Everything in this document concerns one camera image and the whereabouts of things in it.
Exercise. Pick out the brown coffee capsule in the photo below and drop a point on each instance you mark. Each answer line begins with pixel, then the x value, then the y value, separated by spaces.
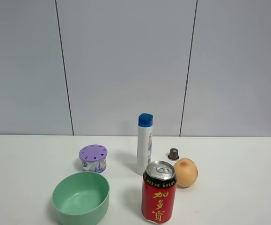
pixel 173 154

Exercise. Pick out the white bottle blue cap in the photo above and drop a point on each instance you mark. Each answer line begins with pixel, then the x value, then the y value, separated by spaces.
pixel 144 142

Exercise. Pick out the purple lid air freshener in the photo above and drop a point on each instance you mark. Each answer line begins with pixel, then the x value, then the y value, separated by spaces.
pixel 93 158

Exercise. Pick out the yellow peach fruit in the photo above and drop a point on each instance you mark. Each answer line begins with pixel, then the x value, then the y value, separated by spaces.
pixel 186 172

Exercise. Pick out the red drink can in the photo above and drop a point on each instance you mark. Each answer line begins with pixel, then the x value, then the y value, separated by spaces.
pixel 158 192

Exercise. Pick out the green plastic bowl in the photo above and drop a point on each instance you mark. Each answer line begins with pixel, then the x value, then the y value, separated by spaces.
pixel 81 199

